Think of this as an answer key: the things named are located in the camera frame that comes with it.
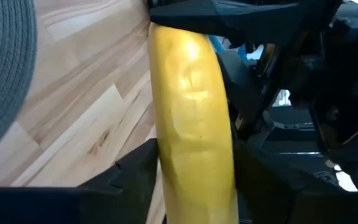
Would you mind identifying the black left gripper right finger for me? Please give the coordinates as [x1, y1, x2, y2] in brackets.
[233, 141, 320, 224]

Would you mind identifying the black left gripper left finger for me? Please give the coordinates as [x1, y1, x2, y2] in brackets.
[79, 138, 160, 224]

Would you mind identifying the large yellow banana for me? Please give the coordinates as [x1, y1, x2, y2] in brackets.
[147, 23, 239, 224]

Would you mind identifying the grey round woven mat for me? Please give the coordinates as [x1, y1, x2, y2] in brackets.
[0, 0, 38, 163]

